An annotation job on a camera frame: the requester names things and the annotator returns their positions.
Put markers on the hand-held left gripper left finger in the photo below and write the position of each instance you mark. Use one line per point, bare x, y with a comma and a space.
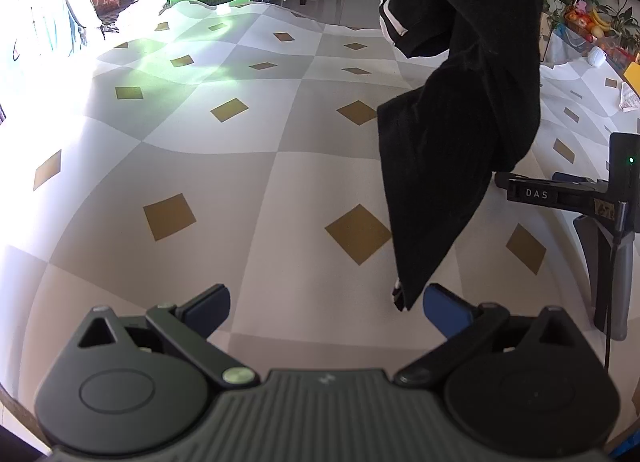
210, 309

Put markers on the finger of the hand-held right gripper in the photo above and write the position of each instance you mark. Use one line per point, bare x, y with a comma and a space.
502, 179
575, 176

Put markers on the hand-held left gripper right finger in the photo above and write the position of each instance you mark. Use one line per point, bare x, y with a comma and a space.
445, 314

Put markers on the black cloth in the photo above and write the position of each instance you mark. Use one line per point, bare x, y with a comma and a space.
450, 116

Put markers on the folded paper leaflet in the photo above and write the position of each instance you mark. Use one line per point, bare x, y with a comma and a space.
629, 96

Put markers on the yellow plastic chair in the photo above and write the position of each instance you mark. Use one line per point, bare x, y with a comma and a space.
634, 75

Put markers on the white rounded object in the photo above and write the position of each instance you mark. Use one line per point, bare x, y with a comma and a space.
596, 57

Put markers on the grey white diamond tablecloth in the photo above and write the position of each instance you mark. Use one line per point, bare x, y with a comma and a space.
225, 166

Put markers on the pile of fruit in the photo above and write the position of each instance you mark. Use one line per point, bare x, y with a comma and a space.
592, 21

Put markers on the light blue garment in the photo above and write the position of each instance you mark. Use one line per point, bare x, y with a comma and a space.
50, 26

